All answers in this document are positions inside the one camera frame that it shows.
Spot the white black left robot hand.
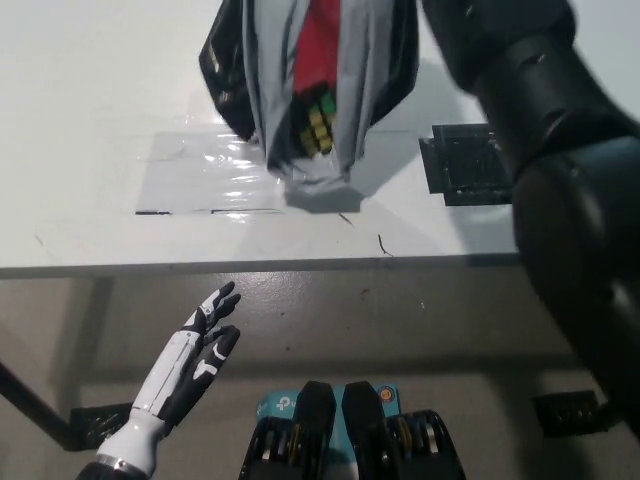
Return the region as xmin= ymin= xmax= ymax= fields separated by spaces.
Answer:
xmin=130 ymin=281 xmax=243 ymax=437

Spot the rubik's cube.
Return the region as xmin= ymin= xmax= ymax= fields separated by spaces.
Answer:
xmin=291 ymin=89 xmax=337 ymax=159

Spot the grey plastic bag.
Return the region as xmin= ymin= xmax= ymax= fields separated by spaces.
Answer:
xmin=198 ymin=0 xmax=421 ymax=215

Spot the teal tp-link box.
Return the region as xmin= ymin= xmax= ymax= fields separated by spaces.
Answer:
xmin=257 ymin=384 xmax=401 ymax=451

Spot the black table leg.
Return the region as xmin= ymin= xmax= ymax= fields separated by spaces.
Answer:
xmin=0 ymin=357 xmax=81 ymax=451

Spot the clear tape patch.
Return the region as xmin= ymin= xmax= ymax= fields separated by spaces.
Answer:
xmin=135 ymin=130 xmax=421 ymax=216

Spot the reddish sheet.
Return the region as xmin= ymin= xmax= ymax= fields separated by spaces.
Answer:
xmin=293 ymin=0 xmax=344 ymax=99

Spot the black tape square marker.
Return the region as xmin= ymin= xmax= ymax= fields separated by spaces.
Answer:
xmin=418 ymin=123 xmax=516 ymax=207

